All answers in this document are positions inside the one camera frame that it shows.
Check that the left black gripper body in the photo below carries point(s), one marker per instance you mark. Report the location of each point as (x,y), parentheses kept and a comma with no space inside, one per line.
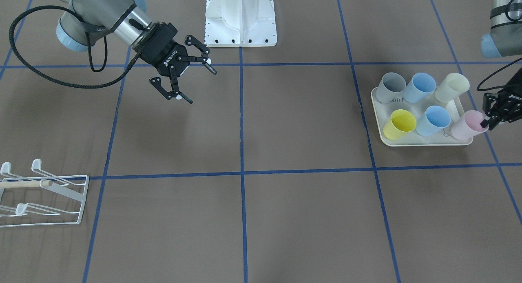
(512,100)

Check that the yellow plastic cup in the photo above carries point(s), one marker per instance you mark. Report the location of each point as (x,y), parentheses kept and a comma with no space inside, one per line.
(400,123)

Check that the white wire cup rack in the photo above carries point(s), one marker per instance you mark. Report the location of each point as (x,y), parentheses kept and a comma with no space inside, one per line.
(42,200)

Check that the pink plastic cup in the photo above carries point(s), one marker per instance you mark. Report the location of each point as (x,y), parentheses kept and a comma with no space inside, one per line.
(469,125)

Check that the light blue plastic cup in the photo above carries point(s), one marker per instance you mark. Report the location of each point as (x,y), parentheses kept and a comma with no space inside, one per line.
(434,119)

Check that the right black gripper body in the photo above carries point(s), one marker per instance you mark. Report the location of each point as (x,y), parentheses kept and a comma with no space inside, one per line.
(162,50)

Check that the cream plastic tray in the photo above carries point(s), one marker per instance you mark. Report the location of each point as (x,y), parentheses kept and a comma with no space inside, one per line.
(413,139)

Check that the grey plastic cup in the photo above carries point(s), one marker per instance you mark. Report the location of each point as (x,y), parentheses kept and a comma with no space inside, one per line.
(391,86)

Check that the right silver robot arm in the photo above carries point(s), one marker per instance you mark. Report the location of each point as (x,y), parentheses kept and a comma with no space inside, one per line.
(84,22)

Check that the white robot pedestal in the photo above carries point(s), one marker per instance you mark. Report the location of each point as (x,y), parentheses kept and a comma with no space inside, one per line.
(240,23)

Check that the cream plastic cup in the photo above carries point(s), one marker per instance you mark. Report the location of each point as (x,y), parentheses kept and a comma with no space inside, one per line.
(454,85)

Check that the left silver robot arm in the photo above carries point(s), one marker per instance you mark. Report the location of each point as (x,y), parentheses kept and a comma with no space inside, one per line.
(505,36)

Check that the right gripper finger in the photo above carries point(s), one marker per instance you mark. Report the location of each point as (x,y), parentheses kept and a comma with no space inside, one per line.
(204,58)
(175,92)

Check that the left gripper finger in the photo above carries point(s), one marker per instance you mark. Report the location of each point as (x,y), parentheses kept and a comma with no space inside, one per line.
(494,116)
(494,103)

